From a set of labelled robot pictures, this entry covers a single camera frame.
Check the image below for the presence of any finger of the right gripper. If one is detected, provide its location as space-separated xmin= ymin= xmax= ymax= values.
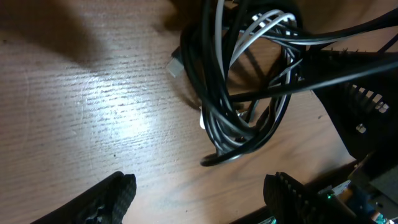
xmin=302 ymin=50 xmax=397 ymax=160

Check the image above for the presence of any black usb cable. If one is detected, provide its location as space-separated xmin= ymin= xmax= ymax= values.
xmin=166 ymin=0 xmax=398 ymax=167

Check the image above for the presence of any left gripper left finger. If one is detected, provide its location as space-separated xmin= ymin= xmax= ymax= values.
xmin=32 ymin=171 xmax=137 ymax=224

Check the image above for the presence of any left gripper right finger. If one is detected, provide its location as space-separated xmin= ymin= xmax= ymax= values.
xmin=263 ymin=172 xmax=367 ymax=224

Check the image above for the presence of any white usb cable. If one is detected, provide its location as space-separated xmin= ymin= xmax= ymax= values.
xmin=198 ymin=0 xmax=358 ymax=150

